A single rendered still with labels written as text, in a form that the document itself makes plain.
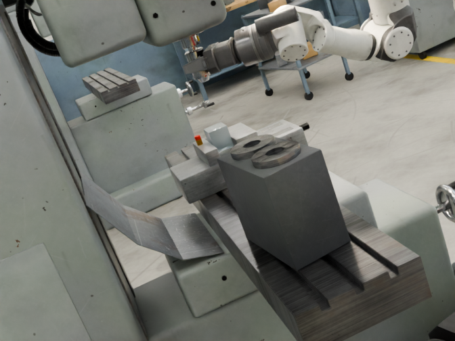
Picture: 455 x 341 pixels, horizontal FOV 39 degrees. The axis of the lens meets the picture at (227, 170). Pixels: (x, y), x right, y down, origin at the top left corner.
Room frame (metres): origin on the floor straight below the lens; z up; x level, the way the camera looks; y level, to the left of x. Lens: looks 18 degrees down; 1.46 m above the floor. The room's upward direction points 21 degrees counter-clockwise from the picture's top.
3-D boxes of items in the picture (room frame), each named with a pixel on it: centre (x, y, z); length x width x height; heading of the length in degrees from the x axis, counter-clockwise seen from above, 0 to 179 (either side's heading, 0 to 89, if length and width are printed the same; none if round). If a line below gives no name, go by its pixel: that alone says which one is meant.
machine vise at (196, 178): (1.66, -0.04, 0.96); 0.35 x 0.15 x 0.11; 100
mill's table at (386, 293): (1.52, -0.03, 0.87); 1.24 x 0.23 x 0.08; 9
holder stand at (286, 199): (1.15, -0.08, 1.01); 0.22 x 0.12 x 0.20; 17
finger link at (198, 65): (1.53, -0.02, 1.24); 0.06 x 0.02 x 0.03; 74
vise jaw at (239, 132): (1.67, -0.06, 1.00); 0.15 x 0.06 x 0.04; 10
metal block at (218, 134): (1.66, -0.01, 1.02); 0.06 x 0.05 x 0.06; 10
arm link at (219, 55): (1.53, -0.11, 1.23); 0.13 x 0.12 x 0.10; 164
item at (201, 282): (1.56, -0.02, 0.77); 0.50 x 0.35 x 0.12; 99
